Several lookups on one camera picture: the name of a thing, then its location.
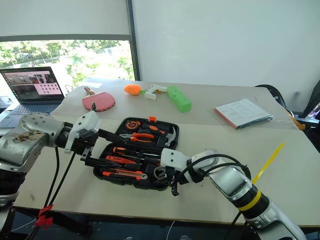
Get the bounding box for red table tennis paddle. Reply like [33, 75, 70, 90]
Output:
[81, 86, 117, 113]

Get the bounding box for black chair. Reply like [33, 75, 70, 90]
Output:
[254, 84, 307, 131]

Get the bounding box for yellow cable tie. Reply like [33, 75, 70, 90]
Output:
[251, 142, 286, 185]

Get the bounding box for green plastic block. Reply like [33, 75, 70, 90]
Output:
[166, 85, 193, 113]

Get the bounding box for orange black tape measure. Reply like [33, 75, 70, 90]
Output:
[124, 119, 143, 131]

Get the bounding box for black bag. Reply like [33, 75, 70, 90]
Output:
[303, 79, 320, 118]

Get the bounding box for orange handled pliers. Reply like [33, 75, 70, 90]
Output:
[118, 131, 155, 143]

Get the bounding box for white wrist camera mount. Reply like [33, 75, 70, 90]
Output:
[64, 110, 101, 154]
[159, 148, 193, 185]

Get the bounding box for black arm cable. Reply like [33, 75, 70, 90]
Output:
[178, 153, 252, 226]
[24, 146, 77, 240]

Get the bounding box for black plastic tool case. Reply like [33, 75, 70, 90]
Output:
[92, 116, 181, 192]

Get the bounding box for white roller blind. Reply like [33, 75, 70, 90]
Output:
[0, 0, 132, 42]

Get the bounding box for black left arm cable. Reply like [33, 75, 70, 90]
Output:
[24, 146, 77, 240]

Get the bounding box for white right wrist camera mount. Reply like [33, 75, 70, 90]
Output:
[159, 148, 193, 185]

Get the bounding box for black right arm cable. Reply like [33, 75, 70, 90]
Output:
[178, 153, 252, 226]

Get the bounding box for white plastic toy piece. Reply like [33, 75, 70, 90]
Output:
[144, 84, 168, 101]

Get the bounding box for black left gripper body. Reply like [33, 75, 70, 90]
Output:
[72, 132, 100, 161]

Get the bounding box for orange black handled screwdriver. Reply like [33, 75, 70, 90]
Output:
[111, 146, 161, 158]

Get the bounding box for dark open laptop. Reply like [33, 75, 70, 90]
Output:
[0, 66, 66, 130]

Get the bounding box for thin white cable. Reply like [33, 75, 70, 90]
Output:
[167, 219, 176, 240]

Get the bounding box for orange toy carrot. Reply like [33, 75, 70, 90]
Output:
[124, 84, 148, 97]

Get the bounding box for black table frame bar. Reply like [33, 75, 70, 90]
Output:
[14, 207, 92, 236]

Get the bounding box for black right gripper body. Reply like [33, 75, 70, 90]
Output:
[163, 164, 190, 191]

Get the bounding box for booklet in plastic sleeve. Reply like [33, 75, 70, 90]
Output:
[214, 98, 298, 130]

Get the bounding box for red tape wrap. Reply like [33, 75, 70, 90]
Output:
[34, 204, 55, 230]

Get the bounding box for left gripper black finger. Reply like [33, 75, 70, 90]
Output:
[97, 128, 127, 145]
[84, 156, 121, 169]

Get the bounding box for dark window frame post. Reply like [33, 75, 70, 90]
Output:
[126, 0, 141, 81]

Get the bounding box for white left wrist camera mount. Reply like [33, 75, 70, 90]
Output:
[64, 110, 101, 154]

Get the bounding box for black orange handled hammer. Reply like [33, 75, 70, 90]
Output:
[142, 122, 178, 148]

